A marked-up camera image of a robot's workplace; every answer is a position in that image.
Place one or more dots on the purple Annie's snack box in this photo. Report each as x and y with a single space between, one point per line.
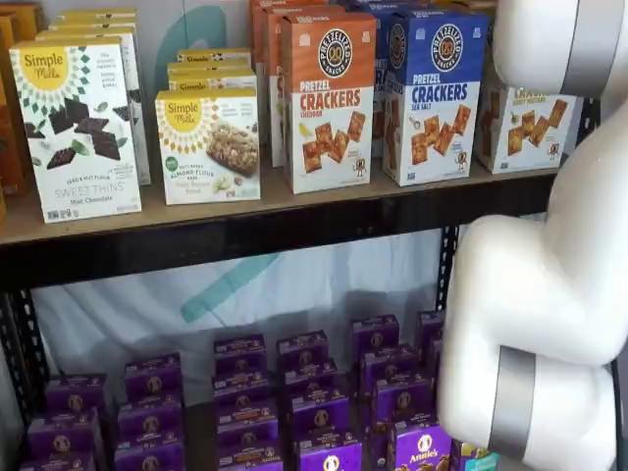
434 355
154 375
149 419
321 414
301 350
419 451
331 456
247 417
311 382
76 392
59 463
429 326
149 458
375 333
402 402
64 434
240 353
252 463
243 387
250 441
387 365

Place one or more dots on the Simple Mills Sweet Thins box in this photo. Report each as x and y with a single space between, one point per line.
140 147
73 162
100 11
98 17
93 25

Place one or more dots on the Simple Mills almond bar box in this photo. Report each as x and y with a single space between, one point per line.
211 72
216 55
211 147

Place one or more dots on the blue sea salt crackers box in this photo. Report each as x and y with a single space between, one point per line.
432 122
379 108
373 5

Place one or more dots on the white backdrop sheet teal logo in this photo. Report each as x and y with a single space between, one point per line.
122 314

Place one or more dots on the yellow white pretzel crackers box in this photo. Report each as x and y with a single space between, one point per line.
530 137

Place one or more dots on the orange cheddar pretzel crackers box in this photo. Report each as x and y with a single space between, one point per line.
260 29
276 49
333 122

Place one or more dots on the black metal wooden shelf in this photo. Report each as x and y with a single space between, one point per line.
245 245

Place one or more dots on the orange snack box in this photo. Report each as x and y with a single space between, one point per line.
27 19

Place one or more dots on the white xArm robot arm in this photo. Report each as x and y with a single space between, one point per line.
515 294

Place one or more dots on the teal Annie's snack box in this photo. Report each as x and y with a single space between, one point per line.
473 458

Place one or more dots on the wooden shelf board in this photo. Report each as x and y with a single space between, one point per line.
221 211

